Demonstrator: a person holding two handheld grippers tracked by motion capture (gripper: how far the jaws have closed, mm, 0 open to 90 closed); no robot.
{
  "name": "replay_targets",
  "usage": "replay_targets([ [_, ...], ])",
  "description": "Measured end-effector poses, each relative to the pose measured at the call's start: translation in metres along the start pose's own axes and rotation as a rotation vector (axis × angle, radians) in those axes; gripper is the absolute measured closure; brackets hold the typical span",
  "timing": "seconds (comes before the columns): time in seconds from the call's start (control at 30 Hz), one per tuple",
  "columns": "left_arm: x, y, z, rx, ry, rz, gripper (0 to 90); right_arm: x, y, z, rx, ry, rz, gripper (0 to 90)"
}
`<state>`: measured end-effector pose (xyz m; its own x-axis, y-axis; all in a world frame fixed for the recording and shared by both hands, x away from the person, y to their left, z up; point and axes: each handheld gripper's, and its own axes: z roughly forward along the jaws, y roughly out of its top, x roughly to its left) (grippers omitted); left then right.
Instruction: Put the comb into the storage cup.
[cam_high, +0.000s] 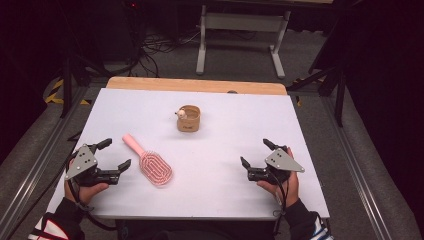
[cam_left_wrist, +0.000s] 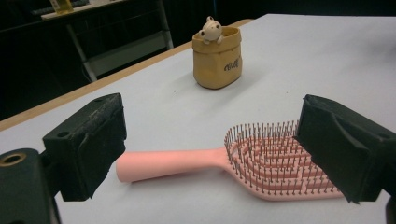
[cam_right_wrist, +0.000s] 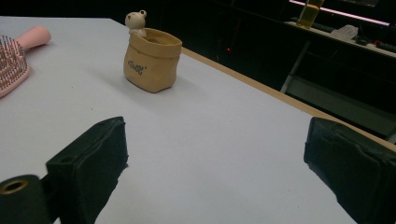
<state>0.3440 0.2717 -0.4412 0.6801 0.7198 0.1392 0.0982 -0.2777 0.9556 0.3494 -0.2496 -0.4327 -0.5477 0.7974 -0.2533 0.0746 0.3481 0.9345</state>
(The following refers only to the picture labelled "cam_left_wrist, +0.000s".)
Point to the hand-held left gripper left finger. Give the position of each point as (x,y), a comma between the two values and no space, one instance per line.
(84,146)

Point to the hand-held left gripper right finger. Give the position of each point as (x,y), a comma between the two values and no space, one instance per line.
(345,149)

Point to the pink hairbrush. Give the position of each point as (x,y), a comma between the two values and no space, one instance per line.
(174,163)

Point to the tan holder with bear figure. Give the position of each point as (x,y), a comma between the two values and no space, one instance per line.
(218,62)

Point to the yellow container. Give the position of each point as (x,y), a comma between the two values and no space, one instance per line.
(62,5)

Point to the white metal table frame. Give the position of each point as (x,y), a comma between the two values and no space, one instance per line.
(130,51)

